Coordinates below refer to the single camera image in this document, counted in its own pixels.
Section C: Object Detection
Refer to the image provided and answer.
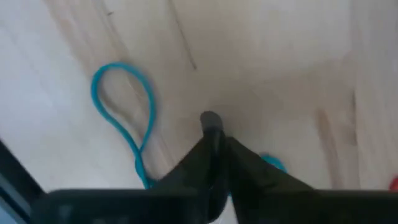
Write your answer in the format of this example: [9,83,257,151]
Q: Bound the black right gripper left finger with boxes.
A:
[29,132,218,224]

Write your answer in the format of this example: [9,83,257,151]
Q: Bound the teal rubber band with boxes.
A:
[90,61,289,190]

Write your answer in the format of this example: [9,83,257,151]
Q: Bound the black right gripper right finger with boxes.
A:
[225,136,398,224]

